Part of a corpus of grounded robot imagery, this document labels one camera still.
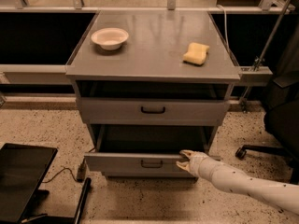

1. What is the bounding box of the grey drawer cabinet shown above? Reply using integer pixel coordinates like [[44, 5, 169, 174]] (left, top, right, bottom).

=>
[[64, 8, 242, 182]]

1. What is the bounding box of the black office chair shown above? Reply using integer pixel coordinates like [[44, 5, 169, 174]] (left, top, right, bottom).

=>
[[235, 25, 299, 185]]

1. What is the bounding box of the white cable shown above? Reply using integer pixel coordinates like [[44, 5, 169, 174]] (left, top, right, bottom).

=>
[[216, 4, 232, 55]]

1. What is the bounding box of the metal frame rail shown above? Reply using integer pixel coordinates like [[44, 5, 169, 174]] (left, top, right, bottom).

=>
[[0, 64, 70, 85]]

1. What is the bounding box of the metal diagonal rod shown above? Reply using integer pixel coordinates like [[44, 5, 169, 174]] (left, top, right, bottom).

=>
[[238, 0, 298, 110]]

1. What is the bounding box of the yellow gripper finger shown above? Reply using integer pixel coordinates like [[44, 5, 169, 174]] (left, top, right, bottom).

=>
[[176, 161, 190, 172], [179, 150, 196, 159]]

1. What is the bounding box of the grey top drawer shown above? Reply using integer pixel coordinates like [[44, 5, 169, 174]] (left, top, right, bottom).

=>
[[77, 98, 229, 126]]

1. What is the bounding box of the yellow sponge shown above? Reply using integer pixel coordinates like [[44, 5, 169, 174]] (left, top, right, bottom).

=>
[[183, 42, 209, 65]]

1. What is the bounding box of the black power adapter cable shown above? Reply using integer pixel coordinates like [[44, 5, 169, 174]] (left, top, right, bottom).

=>
[[41, 147, 96, 184]]

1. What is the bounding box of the white bowl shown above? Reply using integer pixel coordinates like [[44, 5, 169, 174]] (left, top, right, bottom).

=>
[[91, 28, 129, 50]]

